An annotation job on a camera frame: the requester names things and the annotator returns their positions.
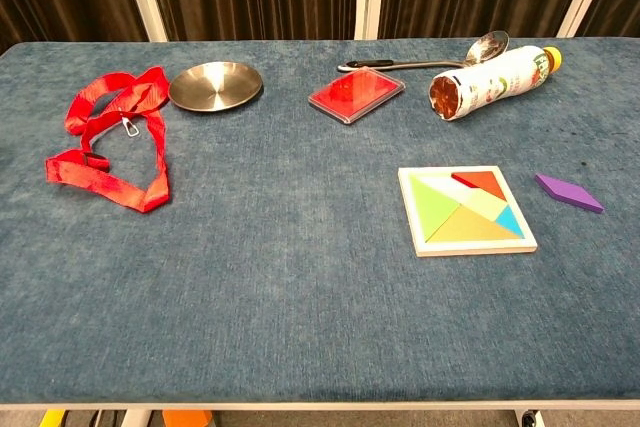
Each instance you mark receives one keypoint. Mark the purple tangram parallelogram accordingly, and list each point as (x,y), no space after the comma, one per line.
(567,192)

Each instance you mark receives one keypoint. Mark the green triangle puzzle piece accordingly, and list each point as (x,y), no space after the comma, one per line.
(430,207)

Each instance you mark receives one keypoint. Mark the colourful tangram puzzle board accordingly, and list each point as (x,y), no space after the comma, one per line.
(475,248)

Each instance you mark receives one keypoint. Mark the blue triangle puzzle piece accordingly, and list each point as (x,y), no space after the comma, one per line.
(511,223)

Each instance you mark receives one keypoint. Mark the blue fabric tablecloth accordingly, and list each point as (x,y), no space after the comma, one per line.
(300,272)

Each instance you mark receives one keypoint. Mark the red pad in clear case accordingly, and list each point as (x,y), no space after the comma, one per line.
(355,94)

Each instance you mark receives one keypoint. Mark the round stainless steel plate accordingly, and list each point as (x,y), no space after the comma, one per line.
(215,86)

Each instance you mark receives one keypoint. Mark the printed drink bottle yellow cap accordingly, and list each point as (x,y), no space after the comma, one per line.
(492,84)

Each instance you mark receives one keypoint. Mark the orange object under table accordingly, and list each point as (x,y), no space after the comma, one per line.
(187,419)

